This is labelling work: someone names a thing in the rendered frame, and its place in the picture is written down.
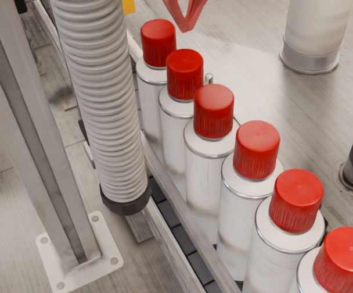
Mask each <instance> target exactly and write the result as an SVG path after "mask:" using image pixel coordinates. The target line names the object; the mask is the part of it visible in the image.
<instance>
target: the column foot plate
mask: <svg viewBox="0 0 353 293"><path fill-rule="evenodd" d="M88 217H89V221H90V223H91V226H92V229H93V233H94V235H95V238H96V241H97V243H98V247H99V250H100V252H101V255H102V258H100V259H98V260H96V261H94V262H92V263H89V264H87V265H85V266H83V267H80V268H79V269H77V270H74V271H72V272H70V273H66V271H65V269H64V267H63V265H62V263H61V261H60V259H59V256H58V254H57V252H56V250H55V248H54V246H53V244H52V242H51V240H50V238H49V236H48V234H47V233H43V234H41V235H39V236H38V237H37V238H36V240H35V241H36V244H37V247H38V250H39V254H40V256H41V259H42V262H43V264H44V268H45V271H46V273H47V276H48V279H49V282H50V285H51V288H52V291H53V293H69V292H71V291H73V290H76V289H77V288H80V287H82V286H83V285H86V284H88V283H90V282H92V281H94V280H97V279H99V278H101V277H103V276H105V275H107V274H109V273H111V272H113V271H115V270H118V269H120V268H122V267H123V265H124V259H123V257H122V256H121V254H120V251H119V249H118V247H117V245H116V243H115V241H114V238H113V236H112V234H111V232H110V230H109V228H108V226H107V224H106V222H105V219H104V217H103V215H102V213H101V212H100V211H95V212H92V213H90V214H88Z"/></svg>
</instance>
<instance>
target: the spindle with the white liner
mask: <svg viewBox="0 0 353 293"><path fill-rule="evenodd" d="M352 6H353V0H290V6H289V12H288V15H287V21H286V28H285V30H284V32H283V41H284V43H283V44H282V45H281V47H280V51H279V55H280V58H281V60H282V61H283V63H284V64H285V65H286V66H288V67H289V68H291V69H293V70H295V71H297V72H300V73H305V74H320V73H325V72H328V71H330V70H331V69H333V68H334V67H335V66H336V65H337V64H338V61H339V58H340V55H339V52H338V51H339V50H340V49H341V47H342V45H343V41H344V39H343V36H344V33H345V30H346V28H347V23H348V19H349V16H350V12H351V9H352Z"/></svg>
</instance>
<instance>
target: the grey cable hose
mask: <svg viewBox="0 0 353 293"><path fill-rule="evenodd" d="M50 3H51V7H52V10H53V15H54V17H55V22H56V25H57V30H58V32H59V35H60V40H61V43H62V46H63V50H64V55H65V57H66V60H67V65H68V68H69V72H70V75H71V80H72V82H73V86H74V89H75V94H76V96H77V101H78V105H79V108H80V112H81V115H82V119H83V122H84V126H85V130H86V132H87V137H88V141H89V145H90V147H91V151H92V156H93V159H94V162H95V166H96V170H97V173H98V177H99V181H100V183H99V188H100V196H101V198H102V202H103V203H104V204H105V205H106V206H107V207H108V209H109V210H110V211H111V212H113V213H115V214H117V215H121V216H130V215H134V214H136V213H138V212H140V211H141V210H142V209H144V208H145V206H146V205H147V203H148V202H149V198H150V196H151V194H152V189H151V185H150V179H149V175H148V174H147V172H146V166H145V157H144V153H143V144H142V137H141V129H140V124H139V117H138V107H137V103H136V95H135V87H134V80H133V75H132V66H131V59H130V53H129V46H128V38H127V29H126V26H125V18H124V11H123V3H122V0H50Z"/></svg>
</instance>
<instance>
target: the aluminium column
mask: <svg viewBox="0 0 353 293"><path fill-rule="evenodd" d="M0 140H1V142H2V144H3V146H4V148H5V150H6V152H7V154H8V156H9V158H10V160H11V162H12V164H13V166H14V168H15V170H16V172H17V174H18V176H19V178H20V180H21V182H22V184H23V186H24V188H25V190H26V192H27V194H28V196H29V198H30V200H31V202H32V204H33V206H34V208H35V210H36V212H37V214H38V216H39V218H40V220H41V222H42V224H43V226H44V228H45V230H46V232H47V234H48V236H49V238H50V240H51V242H52V244H53V246H54V248H55V250H56V252H57V254H58V256H59V259H60V261H61V263H62V265H63V267H64V269H65V271H66V273H70V272H72V271H74V270H77V269H79V268H80V267H83V266H85V265H87V264H89V263H92V262H94V261H96V260H98V259H100V258H102V255H101V252H100V250H99V247H98V243H97V241H96V238H95V235H94V233H93V229H92V226H91V223H90V221H89V217H88V215H87V212H86V209H85V206H84V203H83V200H82V198H81V194H80V191H79V189H78V185H77V182H76V180H75V177H74V174H73V171H72V168H71V165H70V162H69V159H68V157H67V154H66V150H65V148H64V145H63V142H62V139H61V136H60V133H59V130H58V127H57V125H56V122H55V118H54V116H53V113H52V110H51V107H50V104H49V101H48V98H47V96H46V92H45V90H44V86H43V84H42V81H41V78H40V75H39V72H38V69H37V66H36V64H35V60H34V57H33V55H32V52H31V49H30V46H29V43H28V40H27V37H26V34H25V32H24V28H23V25H22V23H21V20H20V17H19V14H18V11H17V8H16V5H15V2H14V0H0Z"/></svg>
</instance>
